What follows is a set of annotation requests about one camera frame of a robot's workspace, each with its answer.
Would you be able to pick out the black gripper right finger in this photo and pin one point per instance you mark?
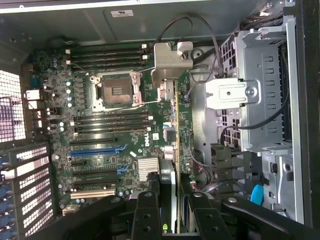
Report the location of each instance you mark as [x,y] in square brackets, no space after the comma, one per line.
[207,220]

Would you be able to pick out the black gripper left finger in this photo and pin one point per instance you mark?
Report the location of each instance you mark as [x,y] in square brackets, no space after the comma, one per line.
[147,220]

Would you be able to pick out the silver chipset heatsink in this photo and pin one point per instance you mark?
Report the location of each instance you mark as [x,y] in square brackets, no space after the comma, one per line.
[147,168]

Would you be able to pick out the white expansion slot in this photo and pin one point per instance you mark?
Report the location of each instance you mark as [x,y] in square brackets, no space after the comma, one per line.
[92,194]

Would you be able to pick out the long black expansion slot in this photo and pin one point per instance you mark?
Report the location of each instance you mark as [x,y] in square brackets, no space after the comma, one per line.
[95,172]
[96,181]
[92,140]

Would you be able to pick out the green motherboard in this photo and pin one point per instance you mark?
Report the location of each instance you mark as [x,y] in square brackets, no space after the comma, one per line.
[130,140]

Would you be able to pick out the blue expansion slot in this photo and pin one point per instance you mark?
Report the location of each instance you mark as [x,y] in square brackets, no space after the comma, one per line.
[92,152]

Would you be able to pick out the silver disk bay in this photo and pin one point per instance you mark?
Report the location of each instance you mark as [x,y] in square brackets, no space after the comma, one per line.
[282,175]

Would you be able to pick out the short black expansion slot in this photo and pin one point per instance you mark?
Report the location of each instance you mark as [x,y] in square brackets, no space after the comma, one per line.
[78,163]

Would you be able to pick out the black RAM slot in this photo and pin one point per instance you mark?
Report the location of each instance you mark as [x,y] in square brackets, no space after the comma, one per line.
[107,52]
[107,58]
[107,47]
[112,127]
[112,122]
[112,117]
[107,63]

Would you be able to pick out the CPU socket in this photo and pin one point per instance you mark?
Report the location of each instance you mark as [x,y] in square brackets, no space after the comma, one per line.
[115,90]

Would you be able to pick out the silver drive cage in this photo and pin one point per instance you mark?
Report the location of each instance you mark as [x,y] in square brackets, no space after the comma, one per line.
[265,75]

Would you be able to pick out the thin metal locking lever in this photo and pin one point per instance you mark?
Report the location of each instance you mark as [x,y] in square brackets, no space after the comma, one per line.
[78,67]

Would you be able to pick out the open black PC case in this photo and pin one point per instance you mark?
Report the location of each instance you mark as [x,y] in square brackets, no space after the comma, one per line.
[125,27]

